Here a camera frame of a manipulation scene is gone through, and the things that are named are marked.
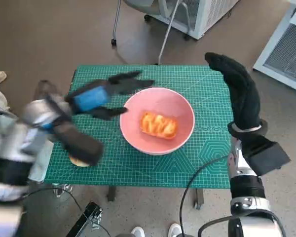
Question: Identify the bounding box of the black floor cable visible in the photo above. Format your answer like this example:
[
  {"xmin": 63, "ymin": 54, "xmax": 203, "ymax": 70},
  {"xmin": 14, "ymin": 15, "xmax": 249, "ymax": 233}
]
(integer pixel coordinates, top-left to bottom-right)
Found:
[{"xmin": 22, "ymin": 188, "xmax": 111, "ymax": 237}]

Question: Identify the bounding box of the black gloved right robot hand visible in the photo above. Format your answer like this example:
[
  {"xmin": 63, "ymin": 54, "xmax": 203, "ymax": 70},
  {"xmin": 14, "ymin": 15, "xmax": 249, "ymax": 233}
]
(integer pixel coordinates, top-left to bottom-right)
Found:
[{"xmin": 204, "ymin": 52, "xmax": 261, "ymax": 131}]

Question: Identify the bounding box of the long braided toy bread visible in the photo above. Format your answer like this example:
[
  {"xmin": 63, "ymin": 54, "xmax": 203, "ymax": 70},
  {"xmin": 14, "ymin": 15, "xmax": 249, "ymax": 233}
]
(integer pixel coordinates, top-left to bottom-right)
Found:
[{"xmin": 140, "ymin": 111, "xmax": 179, "ymax": 140}]

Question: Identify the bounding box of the person's white shoe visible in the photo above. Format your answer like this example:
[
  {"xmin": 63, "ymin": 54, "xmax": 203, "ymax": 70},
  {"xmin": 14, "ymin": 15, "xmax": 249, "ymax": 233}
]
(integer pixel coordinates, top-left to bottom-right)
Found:
[
  {"xmin": 168, "ymin": 223, "xmax": 182, "ymax": 237},
  {"xmin": 130, "ymin": 226, "xmax": 145, "ymax": 237}
]

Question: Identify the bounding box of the pink bowl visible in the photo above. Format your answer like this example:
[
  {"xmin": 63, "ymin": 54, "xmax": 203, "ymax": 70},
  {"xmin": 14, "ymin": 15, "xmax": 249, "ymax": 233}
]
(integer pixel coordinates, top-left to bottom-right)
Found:
[{"xmin": 119, "ymin": 86, "xmax": 195, "ymax": 156}]

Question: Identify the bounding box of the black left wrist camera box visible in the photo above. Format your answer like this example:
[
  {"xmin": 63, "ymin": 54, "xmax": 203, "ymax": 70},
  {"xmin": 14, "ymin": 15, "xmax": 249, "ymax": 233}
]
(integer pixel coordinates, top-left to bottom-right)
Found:
[{"xmin": 50, "ymin": 120, "xmax": 105, "ymax": 166}]

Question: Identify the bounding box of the green cutting mat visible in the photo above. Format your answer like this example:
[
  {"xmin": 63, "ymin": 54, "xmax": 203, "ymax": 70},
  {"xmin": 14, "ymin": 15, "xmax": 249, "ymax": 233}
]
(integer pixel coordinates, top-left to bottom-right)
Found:
[{"xmin": 44, "ymin": 65, "xmax": 231, "ymax": 190}]

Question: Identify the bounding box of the black flat device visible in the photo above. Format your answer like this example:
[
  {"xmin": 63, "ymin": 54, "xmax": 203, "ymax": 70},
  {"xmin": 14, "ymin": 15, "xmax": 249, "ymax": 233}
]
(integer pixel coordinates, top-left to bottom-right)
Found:
[{"xmin": 64, "ymin": 201, "xmax": 104, "ymax": 237}]

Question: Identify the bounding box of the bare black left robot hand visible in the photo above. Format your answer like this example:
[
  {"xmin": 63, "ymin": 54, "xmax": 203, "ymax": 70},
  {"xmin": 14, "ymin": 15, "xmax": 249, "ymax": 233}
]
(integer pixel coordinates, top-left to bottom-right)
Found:
[{"xmin": 64, "ymin": 71, "xmax": 155, "ymax": 121}]

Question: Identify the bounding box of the white cabinet with vent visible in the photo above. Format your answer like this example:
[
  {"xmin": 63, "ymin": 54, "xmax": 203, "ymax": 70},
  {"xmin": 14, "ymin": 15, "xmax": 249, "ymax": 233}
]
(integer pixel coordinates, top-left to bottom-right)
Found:
[{"xmin": 252, "ymin": 4, "xmax": 296, "ymax": 96}]

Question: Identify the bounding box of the round toy bread bun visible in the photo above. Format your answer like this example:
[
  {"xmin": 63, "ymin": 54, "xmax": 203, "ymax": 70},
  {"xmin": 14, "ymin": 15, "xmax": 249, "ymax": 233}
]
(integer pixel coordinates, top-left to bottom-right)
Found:
[{"xmin": 68, "ymin": 154, "xmax": 89, "ymax": 168}]

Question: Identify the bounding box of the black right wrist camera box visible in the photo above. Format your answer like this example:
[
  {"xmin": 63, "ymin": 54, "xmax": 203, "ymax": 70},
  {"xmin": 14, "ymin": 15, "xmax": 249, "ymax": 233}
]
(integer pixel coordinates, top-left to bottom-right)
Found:
[{"xmin": 244, "ymin": 134, "xmax": 292, "ymax": 176}]

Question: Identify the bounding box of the white air unit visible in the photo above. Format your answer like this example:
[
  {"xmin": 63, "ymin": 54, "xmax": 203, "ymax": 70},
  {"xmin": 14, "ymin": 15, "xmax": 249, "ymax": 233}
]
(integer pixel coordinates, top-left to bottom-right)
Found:
[{"xmin": 144, "ymin": 0, "xmax": 240, "ymax": 40}]

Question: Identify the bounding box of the person's leg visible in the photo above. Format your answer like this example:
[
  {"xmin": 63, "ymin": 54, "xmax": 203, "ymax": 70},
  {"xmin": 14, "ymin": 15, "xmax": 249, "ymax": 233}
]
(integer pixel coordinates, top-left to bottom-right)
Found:
[{"xmin": 0, "ymin": 87, "xmax": 55, "ymax": 183}]

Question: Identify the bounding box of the grey office chair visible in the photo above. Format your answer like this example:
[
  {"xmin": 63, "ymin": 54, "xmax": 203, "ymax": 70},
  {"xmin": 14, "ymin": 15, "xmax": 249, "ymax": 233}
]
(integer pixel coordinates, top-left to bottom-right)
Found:
[{"xmin": 111, "ymin": 0, "xmax": 190, "ymax": 66}]

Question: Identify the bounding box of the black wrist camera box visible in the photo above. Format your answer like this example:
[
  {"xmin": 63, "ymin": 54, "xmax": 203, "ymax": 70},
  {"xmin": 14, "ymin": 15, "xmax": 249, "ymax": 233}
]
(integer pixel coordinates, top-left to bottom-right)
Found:
[
  {"xmin": 244, "ymin": 134, "xmax": 292, "ymax": 176},
  {"xmin": 50, "ymin": 120, "xmax": 105, "ymax": 166}
]

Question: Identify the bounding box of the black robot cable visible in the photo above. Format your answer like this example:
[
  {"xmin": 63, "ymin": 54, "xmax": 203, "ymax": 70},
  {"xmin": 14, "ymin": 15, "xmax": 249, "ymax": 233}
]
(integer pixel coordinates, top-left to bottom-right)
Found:
[
  {"xmin": 198, "ymin": 212, "xmax": 287, "ymax": 237},
  {"xmin": 179, "ymin": 155, "xmax": 229, "ymax": 237}
]

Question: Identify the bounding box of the black table leg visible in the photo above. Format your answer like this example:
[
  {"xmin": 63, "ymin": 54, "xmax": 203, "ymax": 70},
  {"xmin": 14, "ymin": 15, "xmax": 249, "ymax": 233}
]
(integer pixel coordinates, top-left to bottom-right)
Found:
[
  {"xmin": 193, "ymin": 189, "xmax": 205, "ymax": 210},
  {"xmin": 53, "ymin": 183, "xmax": 72, "ymax": 198},
  {"xmin": 106, "ymin": 186, "xmax": 118, "ymax": 202}
]

